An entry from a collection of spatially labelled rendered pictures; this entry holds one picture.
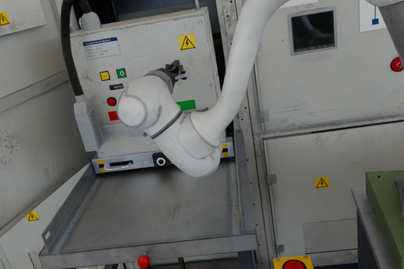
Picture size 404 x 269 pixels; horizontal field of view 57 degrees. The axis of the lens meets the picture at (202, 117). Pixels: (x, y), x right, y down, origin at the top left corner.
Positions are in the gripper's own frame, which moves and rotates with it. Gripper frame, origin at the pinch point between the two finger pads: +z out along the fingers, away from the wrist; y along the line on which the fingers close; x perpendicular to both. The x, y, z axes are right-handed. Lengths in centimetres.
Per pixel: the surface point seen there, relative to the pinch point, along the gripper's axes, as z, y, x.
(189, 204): -17.4, 0.4, -40.3
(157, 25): 7.5, -5.1, 12.8
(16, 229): 21, -104, -75
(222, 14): 35.4, 12.9, 10.4
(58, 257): -38, -34, -41
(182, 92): 8.1, -1.7, -11.0
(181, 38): 8.3, 1.8, 7.3
